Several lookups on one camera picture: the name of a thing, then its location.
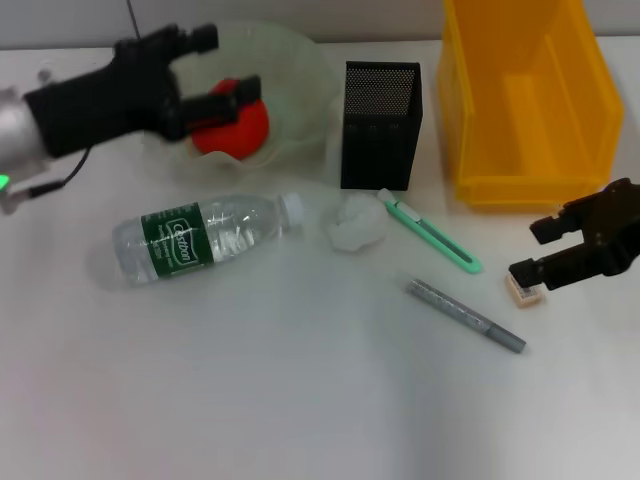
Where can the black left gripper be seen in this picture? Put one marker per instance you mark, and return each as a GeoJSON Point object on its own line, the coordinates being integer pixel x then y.
{"type": "Point", "coordinates": [100, 105]}

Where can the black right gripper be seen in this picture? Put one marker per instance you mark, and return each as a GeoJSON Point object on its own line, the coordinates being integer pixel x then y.
{"type": "Point", "coordinates": [617, 230]}

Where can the beige eraser with barcode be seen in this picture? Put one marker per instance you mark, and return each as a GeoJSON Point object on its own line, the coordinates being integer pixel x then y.
{"type": "Point", "coordinates": [527, 297]}

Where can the orange fruit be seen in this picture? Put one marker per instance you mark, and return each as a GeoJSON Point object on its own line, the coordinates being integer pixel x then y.
{"type": "Point", "coordinates": [245, 137]}

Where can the grey marker pen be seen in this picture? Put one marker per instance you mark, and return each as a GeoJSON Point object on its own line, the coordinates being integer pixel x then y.
{"type": "Point", "coordinates": [460, 312]}

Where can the green utility knife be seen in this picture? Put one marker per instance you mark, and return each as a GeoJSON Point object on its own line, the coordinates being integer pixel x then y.
{"type": "Point", "coordinates": [425, 230]}

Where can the clear water bottle green label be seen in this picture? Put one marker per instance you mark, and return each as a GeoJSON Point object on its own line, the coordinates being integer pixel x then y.
{"type": "Point", "coordinates": [220, 230]}

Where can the white paper ball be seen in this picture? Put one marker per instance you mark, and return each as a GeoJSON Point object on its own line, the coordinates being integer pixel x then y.
{"type": "Point", "coordinates": [357, 225]}

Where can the green glass fruit plate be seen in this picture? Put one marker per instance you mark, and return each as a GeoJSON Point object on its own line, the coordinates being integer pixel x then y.
{"type": "Point", "coordinates": [295, 90]}

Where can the black mesh pen holder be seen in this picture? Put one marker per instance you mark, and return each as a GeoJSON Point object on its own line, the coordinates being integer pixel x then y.
{"type": "Point", "coordinates": [380, 145]}

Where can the yellow plastic bin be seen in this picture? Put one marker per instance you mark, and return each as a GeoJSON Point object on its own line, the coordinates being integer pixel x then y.
{"type": "Point", "coordinates": [540, 125]}

